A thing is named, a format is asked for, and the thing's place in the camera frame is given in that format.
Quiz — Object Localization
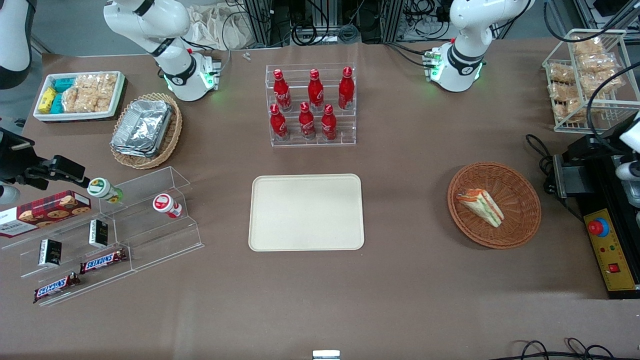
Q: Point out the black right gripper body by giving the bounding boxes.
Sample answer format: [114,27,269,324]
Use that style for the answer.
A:
[0,127,37,185]

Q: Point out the triangular sandwich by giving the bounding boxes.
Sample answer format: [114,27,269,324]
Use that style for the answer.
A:
[455,188,505,229]

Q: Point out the white rectangular snack tray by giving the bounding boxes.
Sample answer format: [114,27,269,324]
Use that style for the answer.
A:
[33,71,126,123]

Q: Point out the tan oval wicker basket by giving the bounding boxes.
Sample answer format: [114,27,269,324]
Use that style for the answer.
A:
[109,92,183,170]

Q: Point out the beige plastic tray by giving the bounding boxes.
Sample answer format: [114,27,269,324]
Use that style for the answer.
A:
[248,173,365,252]

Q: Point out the brown wicker basket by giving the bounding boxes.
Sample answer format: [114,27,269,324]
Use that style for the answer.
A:
[447,161,542,250]

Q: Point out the red tartan cookie box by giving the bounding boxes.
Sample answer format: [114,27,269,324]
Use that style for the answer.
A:
[0,190,93,239]

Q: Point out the green lid yogurt bottle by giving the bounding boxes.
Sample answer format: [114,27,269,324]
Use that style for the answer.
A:
[87,177,124,205]

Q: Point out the yellow snack packet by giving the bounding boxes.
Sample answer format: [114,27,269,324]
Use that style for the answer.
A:
[38,87,57,115]

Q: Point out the clear rice cracker pack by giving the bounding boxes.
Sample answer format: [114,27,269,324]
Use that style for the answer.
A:
[93,73,118,113]
[62,75,97,114]

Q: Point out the small black box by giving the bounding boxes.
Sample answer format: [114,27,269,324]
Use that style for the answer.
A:
[38,239,63,267]
[88,219,109,249]

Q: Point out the brown snickers bar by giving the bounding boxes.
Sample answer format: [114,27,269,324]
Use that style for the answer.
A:
[79,248,129,275]
[33,272,82,305]

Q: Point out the red lid yogurt bottle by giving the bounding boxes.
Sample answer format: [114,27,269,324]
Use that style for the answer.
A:
[152,193,184,220]

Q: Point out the clear acrylic stepped shelf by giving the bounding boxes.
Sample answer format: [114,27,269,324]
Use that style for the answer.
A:
[0,166,205,307]

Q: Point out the beige crumpled cloth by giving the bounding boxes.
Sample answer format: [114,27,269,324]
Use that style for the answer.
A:
[186,1,257,51]

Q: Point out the red cola bottle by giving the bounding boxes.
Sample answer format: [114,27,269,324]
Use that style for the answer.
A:
[298,102,317,141]
[269,104,289,142]
[338,66,356,111]
[307,69,325,112]
[272,69,293,112]
[320,104,338,142]

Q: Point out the clear acrylic bottle rack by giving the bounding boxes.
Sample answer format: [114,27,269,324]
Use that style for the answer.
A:
[265,63,357,148]

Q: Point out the clear fried snack pack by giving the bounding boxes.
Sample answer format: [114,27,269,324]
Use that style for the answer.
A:
[552,99,587,124]
[548,63,576,84]
[577,53,617,74]
[580,69,624,97]
[549,82,582,102]
[572,37,604,56]

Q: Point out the grey metal plate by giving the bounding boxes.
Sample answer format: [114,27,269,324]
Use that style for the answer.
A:
[552,153,597,200]

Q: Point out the black control box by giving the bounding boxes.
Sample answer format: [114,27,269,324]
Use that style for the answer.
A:
[552,134,640,300]

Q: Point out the yellow control panel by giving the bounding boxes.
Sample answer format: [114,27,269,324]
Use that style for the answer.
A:
[583,208,640,293]

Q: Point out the steel pan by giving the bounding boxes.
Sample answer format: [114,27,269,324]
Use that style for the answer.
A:
[624,179,640,209]

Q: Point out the black right base cables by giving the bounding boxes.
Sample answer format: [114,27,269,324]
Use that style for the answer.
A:
[180,36,232,77]

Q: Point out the black base cables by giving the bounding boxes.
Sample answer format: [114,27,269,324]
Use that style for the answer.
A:
[384,41,437,69]
[180,36,232,77]

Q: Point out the aluminium frame post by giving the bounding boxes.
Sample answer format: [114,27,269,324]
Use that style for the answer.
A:
[379,0,407,44]
[244,0,274,49]

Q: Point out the black coiled background cables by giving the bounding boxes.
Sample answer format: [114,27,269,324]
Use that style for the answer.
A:
[289,17,362,47]

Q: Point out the black left base cables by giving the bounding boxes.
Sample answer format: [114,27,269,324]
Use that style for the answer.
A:
[384,41,437,69]

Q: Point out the black control box cable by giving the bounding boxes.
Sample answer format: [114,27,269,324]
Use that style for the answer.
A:
[524,133,585,222]

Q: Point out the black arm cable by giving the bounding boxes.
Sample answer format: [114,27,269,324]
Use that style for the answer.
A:
[586,74,640,157]

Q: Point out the white wire basket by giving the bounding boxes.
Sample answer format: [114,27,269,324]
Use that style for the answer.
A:
[542,28,640,134]

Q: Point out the black floor cables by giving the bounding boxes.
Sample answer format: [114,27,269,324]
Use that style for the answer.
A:
[502,337,640,360]

